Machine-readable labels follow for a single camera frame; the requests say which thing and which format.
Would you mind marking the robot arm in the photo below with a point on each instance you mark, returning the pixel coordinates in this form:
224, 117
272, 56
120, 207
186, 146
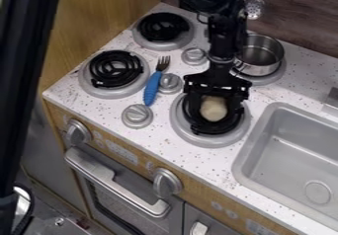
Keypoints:
222, 25

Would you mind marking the silver strainer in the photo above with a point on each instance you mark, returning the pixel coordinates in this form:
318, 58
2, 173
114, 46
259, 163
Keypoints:
254, 6

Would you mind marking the toy stove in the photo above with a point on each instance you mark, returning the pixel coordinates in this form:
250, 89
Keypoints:
115, 81

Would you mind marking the silver pot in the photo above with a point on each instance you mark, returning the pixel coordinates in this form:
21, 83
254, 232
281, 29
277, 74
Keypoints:
260, 56

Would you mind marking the white toy dough ball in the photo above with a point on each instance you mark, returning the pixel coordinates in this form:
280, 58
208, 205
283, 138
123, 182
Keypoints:
214, 109

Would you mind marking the toy sink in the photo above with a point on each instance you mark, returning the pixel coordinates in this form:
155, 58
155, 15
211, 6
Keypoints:
290, 160

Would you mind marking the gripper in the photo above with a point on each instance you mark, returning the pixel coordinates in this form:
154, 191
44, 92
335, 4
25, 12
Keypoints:
218, 82

